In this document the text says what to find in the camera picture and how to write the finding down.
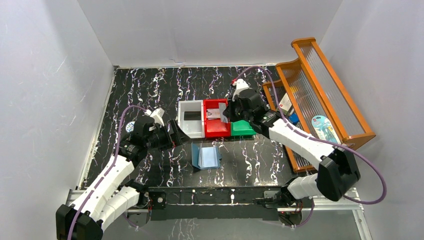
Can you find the aluminium rail frame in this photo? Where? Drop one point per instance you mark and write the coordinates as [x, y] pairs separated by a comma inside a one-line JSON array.
[[290, 219]]

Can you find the small red white box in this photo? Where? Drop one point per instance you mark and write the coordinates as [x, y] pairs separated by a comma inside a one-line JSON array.
[[285, 104]]

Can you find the white credit card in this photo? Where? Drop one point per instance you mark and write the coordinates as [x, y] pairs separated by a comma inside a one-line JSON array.
[[222, 106]]

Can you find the blue blister pack toy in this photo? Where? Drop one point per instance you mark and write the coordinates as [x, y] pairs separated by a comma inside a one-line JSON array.
[[324, 129]]

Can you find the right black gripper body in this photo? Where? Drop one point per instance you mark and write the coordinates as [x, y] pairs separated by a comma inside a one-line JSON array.
[[236, 113]]

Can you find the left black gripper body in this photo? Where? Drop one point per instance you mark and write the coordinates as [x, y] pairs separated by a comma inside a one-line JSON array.
[[170, 136]]

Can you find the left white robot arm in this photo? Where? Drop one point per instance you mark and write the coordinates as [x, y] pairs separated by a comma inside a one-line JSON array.
[[91, 213]]

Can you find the blue round tape tin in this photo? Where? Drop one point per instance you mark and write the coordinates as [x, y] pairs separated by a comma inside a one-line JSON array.
[[129, 127]]

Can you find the black card in white bin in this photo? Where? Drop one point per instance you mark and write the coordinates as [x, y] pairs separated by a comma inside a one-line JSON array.
[[192, 116]]

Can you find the blue card holder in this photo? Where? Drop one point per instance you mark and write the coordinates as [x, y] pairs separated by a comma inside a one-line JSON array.
[[204, 158]]

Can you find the white plastic bin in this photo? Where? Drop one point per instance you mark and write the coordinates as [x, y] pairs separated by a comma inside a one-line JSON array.
[[194, 129]]

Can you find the small blue object on shelf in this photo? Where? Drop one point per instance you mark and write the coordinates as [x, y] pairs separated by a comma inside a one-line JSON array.
[[294, 119]]

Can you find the green plastic bin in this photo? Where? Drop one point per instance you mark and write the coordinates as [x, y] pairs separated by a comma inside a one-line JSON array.
[[241, 128]]

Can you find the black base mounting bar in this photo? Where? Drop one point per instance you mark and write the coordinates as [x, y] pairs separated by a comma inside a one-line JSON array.
[[244, 202]]

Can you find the red plastic bin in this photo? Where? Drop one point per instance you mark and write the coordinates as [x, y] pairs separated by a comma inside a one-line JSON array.
[[213, 126]]

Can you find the orange wooden shelf rack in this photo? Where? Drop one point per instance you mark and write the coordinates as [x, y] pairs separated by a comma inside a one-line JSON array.
[[314, 89]]

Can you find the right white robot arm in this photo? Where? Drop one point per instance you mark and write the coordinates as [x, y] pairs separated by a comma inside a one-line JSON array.
[[337, 170]]

